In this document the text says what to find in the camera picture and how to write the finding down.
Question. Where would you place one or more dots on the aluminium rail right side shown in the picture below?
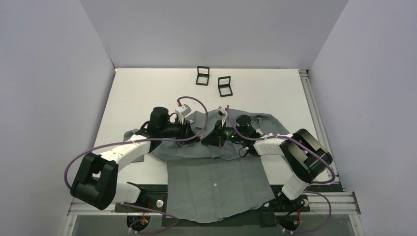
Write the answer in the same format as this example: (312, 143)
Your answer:
(313, 107)

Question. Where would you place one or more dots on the aluminium rail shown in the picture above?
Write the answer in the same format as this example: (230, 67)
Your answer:
(313, 107)
(341, 203)

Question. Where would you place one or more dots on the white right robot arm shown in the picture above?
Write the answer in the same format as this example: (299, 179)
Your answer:
(305, 155)

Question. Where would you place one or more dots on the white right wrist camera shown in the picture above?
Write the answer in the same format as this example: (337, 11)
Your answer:
(223, 113)

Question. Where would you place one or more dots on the black frame stand left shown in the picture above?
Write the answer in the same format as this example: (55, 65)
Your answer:
(202, 72)

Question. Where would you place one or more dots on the grey button-up shirt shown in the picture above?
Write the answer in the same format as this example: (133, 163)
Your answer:
(207, 184)

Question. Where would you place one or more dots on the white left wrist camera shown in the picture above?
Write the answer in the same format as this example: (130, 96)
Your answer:
(182, 111)

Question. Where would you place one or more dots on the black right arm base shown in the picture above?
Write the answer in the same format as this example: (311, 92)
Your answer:
(283, 212)

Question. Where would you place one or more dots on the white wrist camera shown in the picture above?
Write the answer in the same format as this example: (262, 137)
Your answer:
(182, 111)
(223, 113)

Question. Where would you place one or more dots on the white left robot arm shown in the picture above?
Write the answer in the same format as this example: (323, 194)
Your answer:
(96, 181)

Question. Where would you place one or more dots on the aluminium rail front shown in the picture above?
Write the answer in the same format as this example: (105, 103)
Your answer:
(341, 203)

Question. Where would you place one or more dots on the black frame stand right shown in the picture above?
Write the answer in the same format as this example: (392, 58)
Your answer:
(224, 86)

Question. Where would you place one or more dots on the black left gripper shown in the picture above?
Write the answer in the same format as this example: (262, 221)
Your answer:
(185, 131)

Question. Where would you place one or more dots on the black frame stand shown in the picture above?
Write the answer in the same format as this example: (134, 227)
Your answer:
(202, 72)
(224, 86)

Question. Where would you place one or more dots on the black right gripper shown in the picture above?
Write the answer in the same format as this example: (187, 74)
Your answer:
(218, 137)

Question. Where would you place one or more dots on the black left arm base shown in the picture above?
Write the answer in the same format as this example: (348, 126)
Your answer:
(148, 197)

